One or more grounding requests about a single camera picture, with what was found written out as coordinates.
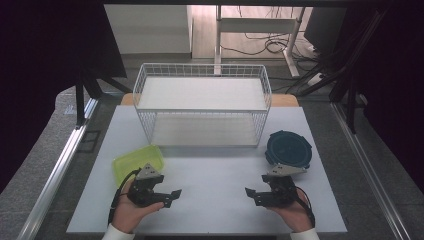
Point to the wooden table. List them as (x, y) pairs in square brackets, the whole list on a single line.
[(283, 100)]

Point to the person's right hand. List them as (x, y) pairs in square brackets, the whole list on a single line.
[(293, 213)]

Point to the black metal stand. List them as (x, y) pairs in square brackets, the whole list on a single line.
[(350, 86)]

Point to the white metal desk frame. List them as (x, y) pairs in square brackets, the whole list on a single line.
[(256, 25)]

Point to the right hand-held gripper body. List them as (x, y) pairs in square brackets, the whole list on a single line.
[(279, 190)]

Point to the green rectangular plastic container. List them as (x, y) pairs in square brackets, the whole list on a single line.
[(133, 161)]

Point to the white power strip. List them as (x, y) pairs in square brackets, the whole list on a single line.
[(315, 79)]

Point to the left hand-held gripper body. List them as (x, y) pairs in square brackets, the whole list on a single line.
[(144, 190)]

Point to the white cabinet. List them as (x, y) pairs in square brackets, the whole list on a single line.
[(150, 30)]

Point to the dark curtain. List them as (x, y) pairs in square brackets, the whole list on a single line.
[(43, 66), (400, 83)]

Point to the round dark blue lidded container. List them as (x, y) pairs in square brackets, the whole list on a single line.
[(288, 148)]

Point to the person's left hand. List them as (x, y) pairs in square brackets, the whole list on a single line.
[(128, 213)]

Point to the black tripod stand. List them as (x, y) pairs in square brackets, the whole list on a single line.
[(81, 96)]

